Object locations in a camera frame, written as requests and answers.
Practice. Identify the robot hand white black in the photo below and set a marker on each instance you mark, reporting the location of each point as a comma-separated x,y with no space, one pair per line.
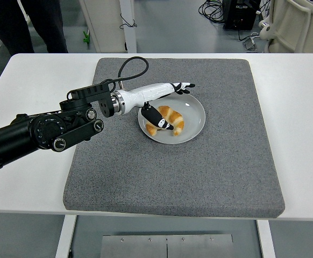
145,92

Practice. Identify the golden brown croissant bread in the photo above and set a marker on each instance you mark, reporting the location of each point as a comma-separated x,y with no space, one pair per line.
175,118

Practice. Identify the round grey plate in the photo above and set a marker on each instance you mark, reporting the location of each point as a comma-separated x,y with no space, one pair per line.
194,121

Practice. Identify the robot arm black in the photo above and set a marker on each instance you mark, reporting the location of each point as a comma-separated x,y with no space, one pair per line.
16,137

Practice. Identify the grey metal plate with screws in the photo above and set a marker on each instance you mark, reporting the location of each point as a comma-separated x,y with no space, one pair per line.
167,246

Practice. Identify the green small floor object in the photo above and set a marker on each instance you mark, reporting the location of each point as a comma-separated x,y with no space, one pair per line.
86,37

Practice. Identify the grey felt mat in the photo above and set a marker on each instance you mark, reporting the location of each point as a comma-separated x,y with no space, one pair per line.
172,174

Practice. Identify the grey floor pedal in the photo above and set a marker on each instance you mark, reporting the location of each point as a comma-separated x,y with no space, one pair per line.
249,44

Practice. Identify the black equipment box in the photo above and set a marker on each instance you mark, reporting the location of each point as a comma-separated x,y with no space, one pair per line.
240,16

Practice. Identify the white table leg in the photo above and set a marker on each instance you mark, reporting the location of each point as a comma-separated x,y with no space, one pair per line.
65,236
266,239

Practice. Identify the cream coloured machine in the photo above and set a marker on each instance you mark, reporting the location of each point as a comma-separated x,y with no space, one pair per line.
299,24

